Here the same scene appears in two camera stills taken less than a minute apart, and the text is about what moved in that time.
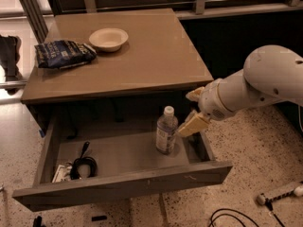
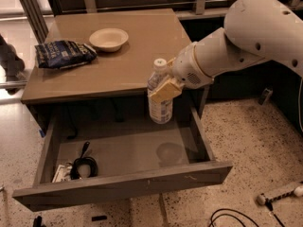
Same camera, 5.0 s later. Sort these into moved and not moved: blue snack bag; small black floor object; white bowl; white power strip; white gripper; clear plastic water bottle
Moved: white gripper; clear plastic water bottle
Not moved: white power strip; small black floor object; white bowl; blue snack bag
